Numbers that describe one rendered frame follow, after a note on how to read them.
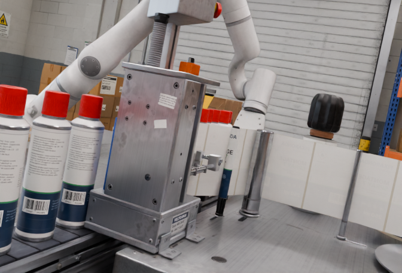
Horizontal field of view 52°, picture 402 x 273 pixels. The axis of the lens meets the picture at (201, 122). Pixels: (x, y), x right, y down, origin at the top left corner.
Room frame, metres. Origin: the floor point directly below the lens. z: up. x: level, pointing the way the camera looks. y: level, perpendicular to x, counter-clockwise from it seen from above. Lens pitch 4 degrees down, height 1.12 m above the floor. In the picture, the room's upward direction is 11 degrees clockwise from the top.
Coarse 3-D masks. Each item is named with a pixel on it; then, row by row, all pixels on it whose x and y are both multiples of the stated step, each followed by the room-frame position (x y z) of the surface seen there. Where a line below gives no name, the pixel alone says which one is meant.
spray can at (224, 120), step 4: (224, 112) 1.14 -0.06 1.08; (228, 112) 1.15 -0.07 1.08; (220, 116) 1.15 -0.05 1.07; (224, 116) 1.14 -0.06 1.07; (228, 116) 1.15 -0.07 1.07; (220, 120) 1.15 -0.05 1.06; (224, 120) 1.14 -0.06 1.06; (228, 120) 1.15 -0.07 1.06; (220, 124) 1.14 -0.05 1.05; (224, 124) 1.15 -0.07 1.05
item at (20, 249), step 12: (60, 228) 0.60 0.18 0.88; (84, 228) 0.62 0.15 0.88; (12, 240) 0.53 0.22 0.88; (24, 240) 0.54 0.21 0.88; (48, 240) 0.55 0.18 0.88; (60, 240) 0.56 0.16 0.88; (72, 240) 0.58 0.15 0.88; (12, 252) 0.50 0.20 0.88; (24, 252) 0.50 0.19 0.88; (36, 252) 0.51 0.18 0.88; (0, 264) 0.46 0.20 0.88
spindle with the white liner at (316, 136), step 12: (324, 96) 1.01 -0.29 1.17; (336, 96) 1.01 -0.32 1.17; (312, 108) 1.04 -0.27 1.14; (324, 108) 1.01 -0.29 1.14; (336, 108) 1.01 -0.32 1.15; (312, 120) 1.02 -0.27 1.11; (324, 120) 1.00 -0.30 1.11; (336, 120) 1.01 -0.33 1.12; (312, 132) 1.03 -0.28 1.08; (324, 132) 1.01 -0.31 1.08; (336, 132) 1.02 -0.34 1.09; (336, 144) 1.01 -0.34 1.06
